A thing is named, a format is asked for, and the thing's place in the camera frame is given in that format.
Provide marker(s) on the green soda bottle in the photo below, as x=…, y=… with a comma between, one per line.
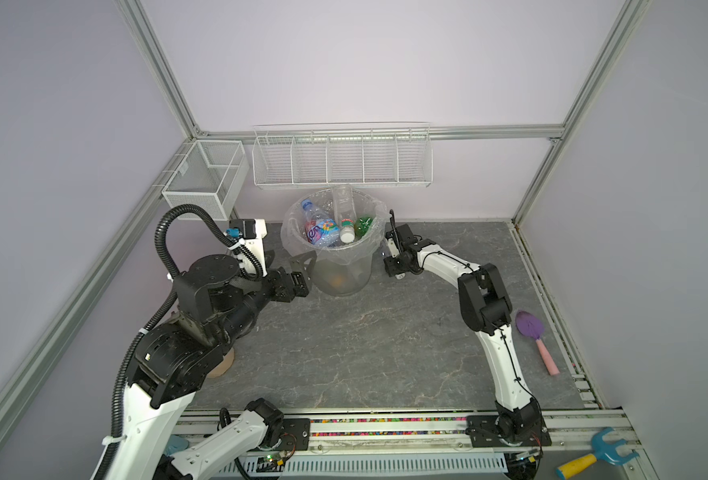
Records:
x=362, y=226

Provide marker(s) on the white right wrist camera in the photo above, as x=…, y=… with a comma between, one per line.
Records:
x=393, y=248

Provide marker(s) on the white mesh wall basket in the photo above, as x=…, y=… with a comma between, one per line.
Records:
x=210, y=175

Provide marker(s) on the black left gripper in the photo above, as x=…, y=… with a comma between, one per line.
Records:
x=286, y=292

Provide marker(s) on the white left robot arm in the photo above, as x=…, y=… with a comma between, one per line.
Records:
x=214, y=303

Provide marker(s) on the blue yellow toy rake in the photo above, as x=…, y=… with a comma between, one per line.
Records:
x=602, y=450

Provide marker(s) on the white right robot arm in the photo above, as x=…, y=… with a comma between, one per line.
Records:
x=486, y=309

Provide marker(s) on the white wire wall shelf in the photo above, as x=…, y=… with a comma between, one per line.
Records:
x=375, y=154

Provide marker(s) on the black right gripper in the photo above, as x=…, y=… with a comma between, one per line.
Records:
x=391, y=269

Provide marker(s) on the grey mesh waste bin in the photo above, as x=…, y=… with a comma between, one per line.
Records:
x=342, y=280

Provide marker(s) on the purple pink toy spade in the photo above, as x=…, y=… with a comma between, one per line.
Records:
x=532, y=327

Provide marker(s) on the teal plastic shovel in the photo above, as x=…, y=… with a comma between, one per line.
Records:
x=176, y=444

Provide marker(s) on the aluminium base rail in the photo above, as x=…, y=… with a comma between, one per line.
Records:
x=428, y=443

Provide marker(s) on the potted green plant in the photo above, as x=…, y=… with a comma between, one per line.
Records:
x=226, y=363

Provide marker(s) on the clear plastic bin liner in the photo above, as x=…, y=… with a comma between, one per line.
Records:
x=295, y=240

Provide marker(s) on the light blue label bottle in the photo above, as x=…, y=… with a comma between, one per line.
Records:
x=320, y=228

